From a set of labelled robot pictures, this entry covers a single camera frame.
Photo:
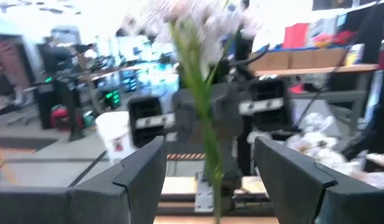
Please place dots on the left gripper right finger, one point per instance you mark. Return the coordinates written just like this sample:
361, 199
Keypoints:
303, 199

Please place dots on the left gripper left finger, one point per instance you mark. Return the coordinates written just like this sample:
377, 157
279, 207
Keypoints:
86, 205

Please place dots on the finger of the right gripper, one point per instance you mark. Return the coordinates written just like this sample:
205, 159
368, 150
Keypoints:
185, 118
229, 115

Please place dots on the brown cardboard box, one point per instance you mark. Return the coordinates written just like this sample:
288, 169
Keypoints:
300, 59

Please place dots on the wooden shelf board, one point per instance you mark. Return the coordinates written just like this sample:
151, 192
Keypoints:
319, 70

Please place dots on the white bucket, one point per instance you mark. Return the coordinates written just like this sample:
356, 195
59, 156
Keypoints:
114, 133

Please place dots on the red carton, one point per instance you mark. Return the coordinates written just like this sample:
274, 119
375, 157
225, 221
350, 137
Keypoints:
296, 35

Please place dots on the red bag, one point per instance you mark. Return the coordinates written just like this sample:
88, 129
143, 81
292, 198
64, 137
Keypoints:
62, 118

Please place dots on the black metal table frame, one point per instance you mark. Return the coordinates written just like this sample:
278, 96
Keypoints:
260, 209

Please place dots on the silver metal bracket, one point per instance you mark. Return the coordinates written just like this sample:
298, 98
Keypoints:
204, 196

